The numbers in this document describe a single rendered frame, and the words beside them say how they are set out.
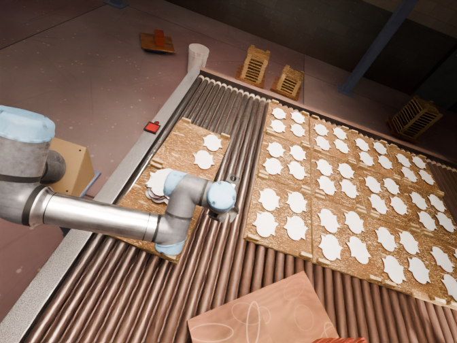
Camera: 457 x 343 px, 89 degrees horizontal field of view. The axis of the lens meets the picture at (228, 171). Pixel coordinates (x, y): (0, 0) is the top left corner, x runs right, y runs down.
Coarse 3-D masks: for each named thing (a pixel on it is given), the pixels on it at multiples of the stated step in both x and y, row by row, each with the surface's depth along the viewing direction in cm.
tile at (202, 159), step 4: (200, 152) 135; (204, 152) 136; (196, 156) 133; (200, 156) 133; (204, 156) 134; (208, 156) 135; (212, 156) 136; (196, 160) 131; (200, 160) 131; (204, 160) 132; (208, 160) 133; (196, 164) 130; (200, 164) 130; (204, 164) 130; (208, 164) 131; (212, 164) 132; (200, 168) 129; (204, 168) 129; (208, 168) 130
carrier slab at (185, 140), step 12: (180, 120) 149; (180, 132) 143; (192, 132) 146; (204, 132) 148; (168, 144) 134; (180, 144) 137; (192, 144) 139; (156, 156) 127; (168, 156) 129; (180, 156) 131; (192, 156) 133; (216, 156) 138; (180, 168) 126; (192, 168) 128; (216, 168) 132
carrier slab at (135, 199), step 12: (144, 180) 115; (132, 192) 110; (144, 192) 111; (120, 204) 105; (132, 204) 106; (144, 204) 108; (156, 204) 109; (192, 216) 110; (192, 228) 107; (120, 240) 96; (132, 240) 96; (156, 252) 96; (180, 252) 98
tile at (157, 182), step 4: (160, 172) 111; (164, 172) 111; (168, 172) 112; (152, 176) 108; (156, 176) 109; (160, 176) 109; (164, 176) 110; (152, 180) 107; (156, 180) 107; (160, 180) 108; (164, 180) 108; (152, 184) 106; (156, 184) 106; (160, 184) 107; (152, 188) 104; (156, 188) 105; (160, 188) 106; (152, 192) 104; (156, 192) 104; (160, 192) 104; (160, 196) 104
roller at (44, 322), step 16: (192, 96) 175; (176, 112) 156; (160, 144) 136; (144, 160) 126; (96, 240) 94; (80, 256) 91; (80, 272) 87; (64, 288) 82; (48, 320) 76; (32, 336) 73
